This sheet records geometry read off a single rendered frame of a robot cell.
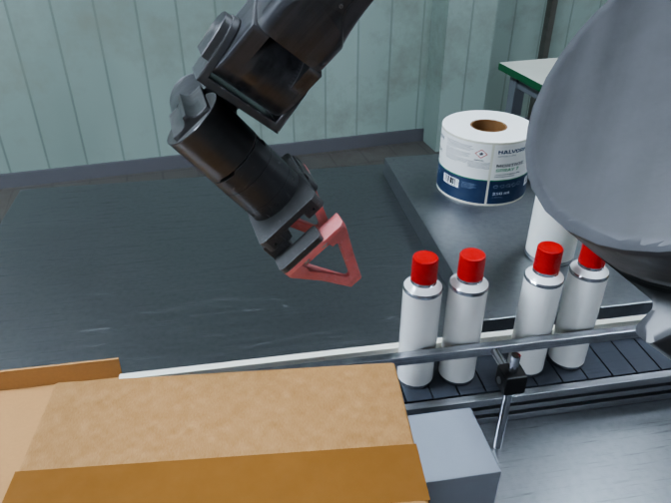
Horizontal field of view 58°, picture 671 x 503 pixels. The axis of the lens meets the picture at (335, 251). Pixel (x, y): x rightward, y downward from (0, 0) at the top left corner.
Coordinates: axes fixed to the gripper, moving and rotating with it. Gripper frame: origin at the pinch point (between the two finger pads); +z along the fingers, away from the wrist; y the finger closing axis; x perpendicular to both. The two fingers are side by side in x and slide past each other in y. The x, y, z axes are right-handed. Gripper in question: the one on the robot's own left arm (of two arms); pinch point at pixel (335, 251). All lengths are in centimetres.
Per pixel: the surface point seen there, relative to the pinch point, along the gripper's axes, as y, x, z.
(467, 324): 5.7, -3.9, 26.7
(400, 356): 5.5, 5.2, 23.0
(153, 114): 297, 62, 51
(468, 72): 273, -88, 155
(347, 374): -11.6, 5.4, 2.8
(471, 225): 47, -16, 50
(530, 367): 4.5, -6.1, 40.3
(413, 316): 7.5, 0.5, 21.0
